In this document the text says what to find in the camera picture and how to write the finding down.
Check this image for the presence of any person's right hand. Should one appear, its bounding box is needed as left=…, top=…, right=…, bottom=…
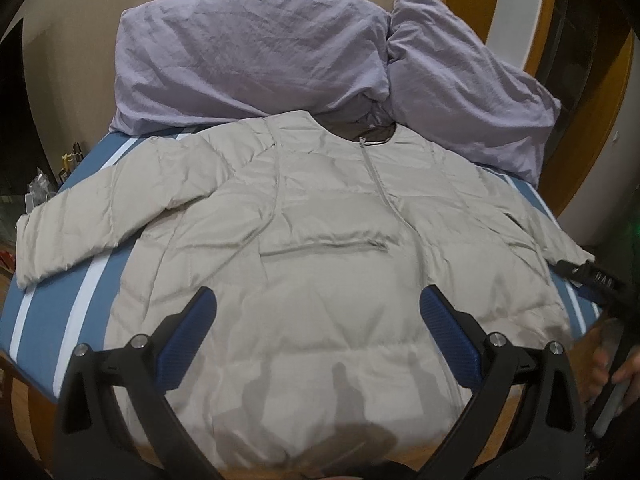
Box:
left=587, top=347, right=640, bottom=410

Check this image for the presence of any lavender pillow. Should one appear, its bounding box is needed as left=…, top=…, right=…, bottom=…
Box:
left=385, top=0, right=561, bottom=185
left=110, top=0, right=390, bottom=136

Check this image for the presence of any beige puffer jacket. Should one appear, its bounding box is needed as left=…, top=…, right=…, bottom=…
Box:
left=16, top=112, right=589, bottom=470

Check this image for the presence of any blue white striped bed sheet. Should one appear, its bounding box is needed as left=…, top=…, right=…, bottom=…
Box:
left=1, top=131, right=601, bottom=403

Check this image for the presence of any right lavender pillow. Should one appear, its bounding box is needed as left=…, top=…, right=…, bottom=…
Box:
left=385, top=0, right=561, bottom=185

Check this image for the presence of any left lavender pillow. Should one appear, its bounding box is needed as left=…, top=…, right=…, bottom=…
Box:
left=110, top=0, right=390, bottom=136

